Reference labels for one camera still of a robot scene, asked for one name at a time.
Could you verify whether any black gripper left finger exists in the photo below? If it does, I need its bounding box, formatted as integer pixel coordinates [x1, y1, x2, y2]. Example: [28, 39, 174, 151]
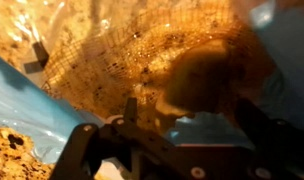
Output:
[49, 97, 140, 180]

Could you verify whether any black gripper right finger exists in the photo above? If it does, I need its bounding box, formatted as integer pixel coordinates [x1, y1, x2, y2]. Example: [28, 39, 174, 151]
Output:
[235, 98, 304, 180]

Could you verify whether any blue clear plastic potato bag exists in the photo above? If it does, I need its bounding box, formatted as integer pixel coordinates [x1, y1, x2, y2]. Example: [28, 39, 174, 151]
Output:
[0, 0, 304, 163]

